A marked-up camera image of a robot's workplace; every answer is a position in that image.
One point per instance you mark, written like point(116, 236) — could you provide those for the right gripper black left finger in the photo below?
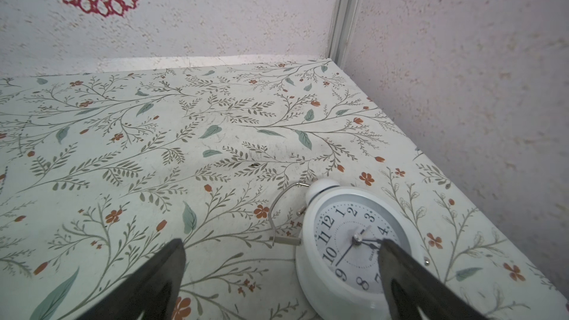
point(150, 292)

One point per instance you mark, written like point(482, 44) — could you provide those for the white alarm clock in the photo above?
point(337, 249)

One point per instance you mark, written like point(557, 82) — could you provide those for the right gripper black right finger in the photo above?
point(412, 292)

